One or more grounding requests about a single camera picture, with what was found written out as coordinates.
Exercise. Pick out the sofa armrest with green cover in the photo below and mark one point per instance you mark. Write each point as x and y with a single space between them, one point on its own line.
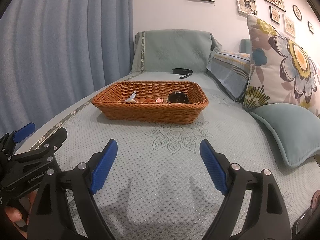
175 50

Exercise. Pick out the blue hair clip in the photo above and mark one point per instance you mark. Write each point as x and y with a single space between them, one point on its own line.
132 95

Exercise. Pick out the patchwork picture frame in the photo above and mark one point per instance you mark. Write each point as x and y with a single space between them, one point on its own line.
246 3

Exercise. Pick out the person's left hand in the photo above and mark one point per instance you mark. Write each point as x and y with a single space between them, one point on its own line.
13 213

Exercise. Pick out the black wristwatch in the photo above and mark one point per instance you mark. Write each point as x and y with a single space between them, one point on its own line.
178 97

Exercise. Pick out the pale green quilted sofa cover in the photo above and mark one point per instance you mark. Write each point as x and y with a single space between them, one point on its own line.
162 160

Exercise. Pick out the teal upholstered sofa back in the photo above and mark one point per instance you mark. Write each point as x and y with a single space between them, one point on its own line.
245 46

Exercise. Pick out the striped blue pillow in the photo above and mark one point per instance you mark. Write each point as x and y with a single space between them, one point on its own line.
230 72

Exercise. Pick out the round wall picture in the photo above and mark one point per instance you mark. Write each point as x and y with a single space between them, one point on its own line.
297 12

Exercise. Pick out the tiny black picture frame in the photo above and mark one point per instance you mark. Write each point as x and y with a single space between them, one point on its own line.
310 27

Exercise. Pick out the plain teal cushion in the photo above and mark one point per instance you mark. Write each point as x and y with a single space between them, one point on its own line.
290 130

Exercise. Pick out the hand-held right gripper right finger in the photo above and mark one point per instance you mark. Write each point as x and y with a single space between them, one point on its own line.
212 166

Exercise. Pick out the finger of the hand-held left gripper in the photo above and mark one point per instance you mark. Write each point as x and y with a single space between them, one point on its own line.
23 130
56 137

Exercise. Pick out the small dark picture frame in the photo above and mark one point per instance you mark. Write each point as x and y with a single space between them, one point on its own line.
274 14

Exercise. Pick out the blue curtain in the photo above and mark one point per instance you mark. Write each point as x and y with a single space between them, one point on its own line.
62 42

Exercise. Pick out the floral print pillow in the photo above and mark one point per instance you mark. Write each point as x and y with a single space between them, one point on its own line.
275 67

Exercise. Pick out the brown wicker basket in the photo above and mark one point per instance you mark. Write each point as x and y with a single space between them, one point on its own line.
150 115

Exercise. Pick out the pink hair clip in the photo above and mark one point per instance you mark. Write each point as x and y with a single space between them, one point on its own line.
159 100

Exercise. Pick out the dark glossy object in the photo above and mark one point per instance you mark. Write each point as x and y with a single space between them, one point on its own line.
305 221

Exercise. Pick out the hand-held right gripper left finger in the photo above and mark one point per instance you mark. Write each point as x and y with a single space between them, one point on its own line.
105 166

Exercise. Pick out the pale butterfly picture frame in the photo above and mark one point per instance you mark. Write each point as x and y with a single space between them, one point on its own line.
289 26

